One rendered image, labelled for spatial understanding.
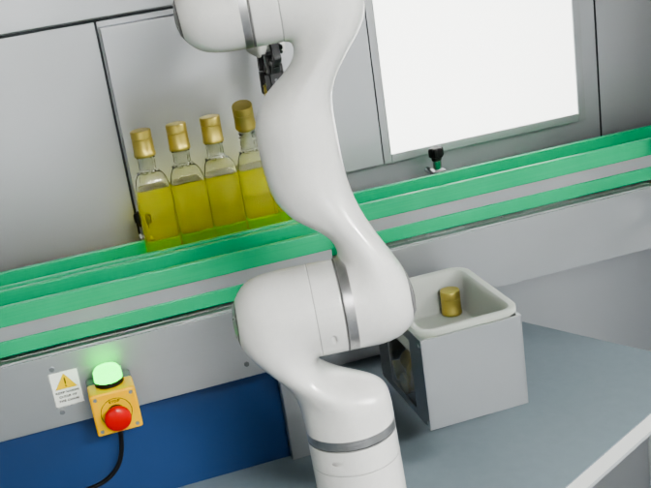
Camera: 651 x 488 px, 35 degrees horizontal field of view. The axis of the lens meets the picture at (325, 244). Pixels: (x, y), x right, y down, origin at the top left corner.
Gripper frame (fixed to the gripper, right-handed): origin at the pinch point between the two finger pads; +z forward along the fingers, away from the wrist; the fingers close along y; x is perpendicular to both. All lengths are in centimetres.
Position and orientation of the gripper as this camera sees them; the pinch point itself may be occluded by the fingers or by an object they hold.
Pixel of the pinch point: (272, 83)
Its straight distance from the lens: 177.8
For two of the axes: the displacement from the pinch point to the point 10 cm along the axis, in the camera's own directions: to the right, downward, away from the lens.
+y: 2.9, 2.8, -9.2
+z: 1.4, 9.3, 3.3
